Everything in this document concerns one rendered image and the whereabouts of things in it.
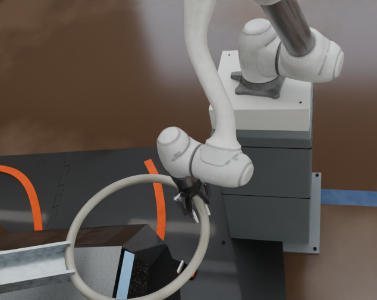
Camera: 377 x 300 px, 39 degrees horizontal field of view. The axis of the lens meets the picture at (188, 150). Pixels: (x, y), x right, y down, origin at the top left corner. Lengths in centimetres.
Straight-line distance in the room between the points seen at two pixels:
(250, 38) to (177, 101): 157
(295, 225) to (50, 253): 125
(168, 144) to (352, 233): 150
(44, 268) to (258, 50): 106
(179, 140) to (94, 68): 247
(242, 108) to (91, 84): 191
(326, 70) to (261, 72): 25
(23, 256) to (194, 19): 93
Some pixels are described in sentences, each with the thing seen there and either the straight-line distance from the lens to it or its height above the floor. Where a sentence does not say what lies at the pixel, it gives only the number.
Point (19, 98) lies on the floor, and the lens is 395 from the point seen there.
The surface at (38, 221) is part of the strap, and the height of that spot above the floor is 2.
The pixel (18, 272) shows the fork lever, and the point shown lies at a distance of 182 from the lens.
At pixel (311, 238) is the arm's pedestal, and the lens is 277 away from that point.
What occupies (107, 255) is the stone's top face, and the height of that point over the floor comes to 85.
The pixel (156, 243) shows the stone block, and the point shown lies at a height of 63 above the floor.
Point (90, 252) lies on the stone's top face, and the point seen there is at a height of 85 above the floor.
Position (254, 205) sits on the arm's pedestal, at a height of 33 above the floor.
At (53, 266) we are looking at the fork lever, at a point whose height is 92.
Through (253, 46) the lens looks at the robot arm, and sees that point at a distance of 199.
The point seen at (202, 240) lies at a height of 97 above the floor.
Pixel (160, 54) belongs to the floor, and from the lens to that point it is 389.
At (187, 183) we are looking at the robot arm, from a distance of 165.
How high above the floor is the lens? 239
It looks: 48 degrees down
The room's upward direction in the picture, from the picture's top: 14 degrees counter-clockwise
